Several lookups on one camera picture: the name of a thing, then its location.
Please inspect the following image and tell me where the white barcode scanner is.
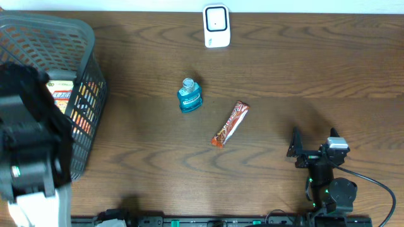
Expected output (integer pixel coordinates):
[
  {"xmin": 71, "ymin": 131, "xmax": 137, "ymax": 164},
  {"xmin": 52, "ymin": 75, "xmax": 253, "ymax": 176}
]
[{"xmin": 203, "ymin": 4, "xmax": 231, "ymax": 48}]

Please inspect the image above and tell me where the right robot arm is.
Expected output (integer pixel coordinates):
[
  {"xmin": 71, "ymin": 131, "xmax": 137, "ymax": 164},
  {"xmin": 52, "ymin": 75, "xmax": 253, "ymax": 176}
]
[{"xmin": 287, "ymin": 127, "xmax": 357, "ymax": 214}]

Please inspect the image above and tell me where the teal mouthwash bottle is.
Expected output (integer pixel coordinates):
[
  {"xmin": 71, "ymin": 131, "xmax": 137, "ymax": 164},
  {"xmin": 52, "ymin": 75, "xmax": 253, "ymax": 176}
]
[{"xmin": 177, "ymin": 78, "xmax": 203, "ymax": 113}]

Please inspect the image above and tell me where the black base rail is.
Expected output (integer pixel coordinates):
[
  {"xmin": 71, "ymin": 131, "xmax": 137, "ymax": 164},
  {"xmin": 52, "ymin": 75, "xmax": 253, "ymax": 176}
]
[{"xmin": 71, "ymin": 209, "xmax": 372, "ymax": 227}]

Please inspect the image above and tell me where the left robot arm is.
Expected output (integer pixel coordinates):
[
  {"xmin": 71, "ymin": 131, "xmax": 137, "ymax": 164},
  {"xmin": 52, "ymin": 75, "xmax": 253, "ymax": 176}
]
[{"xmin": 1, "ymin": 62, "xmax": 74, "ymax": 227}]

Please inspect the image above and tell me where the grey plastic shopping basket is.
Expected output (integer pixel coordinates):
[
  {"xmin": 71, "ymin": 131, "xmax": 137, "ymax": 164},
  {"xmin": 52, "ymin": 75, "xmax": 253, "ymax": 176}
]
[{"xmin": 1, "ymin": 11, "xmax": 107, "ymax": 181}]

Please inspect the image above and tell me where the yellow snack bag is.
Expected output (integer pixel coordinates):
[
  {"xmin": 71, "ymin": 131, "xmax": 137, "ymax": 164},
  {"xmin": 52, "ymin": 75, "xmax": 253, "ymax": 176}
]
[{"xmin": 46, "ymin": 80, "xmax": 74, "ymax": 113}]

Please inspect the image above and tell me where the orange red snack bar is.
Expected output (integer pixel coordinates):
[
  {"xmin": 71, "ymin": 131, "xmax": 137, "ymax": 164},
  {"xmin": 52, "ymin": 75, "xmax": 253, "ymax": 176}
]
[{"xmin": 211, "ymin": 101, "xmax": 250, "ymax": 148}]

